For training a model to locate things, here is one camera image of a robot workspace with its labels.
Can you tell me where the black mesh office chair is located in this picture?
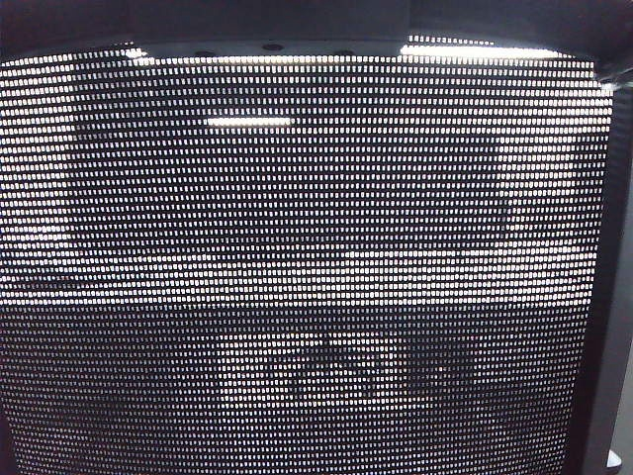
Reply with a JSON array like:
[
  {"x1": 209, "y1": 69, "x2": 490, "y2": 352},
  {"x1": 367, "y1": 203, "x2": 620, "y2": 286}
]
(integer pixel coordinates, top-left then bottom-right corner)
[{"x1": 0, "y1": 0, "x2": 633, "y2": 475}]

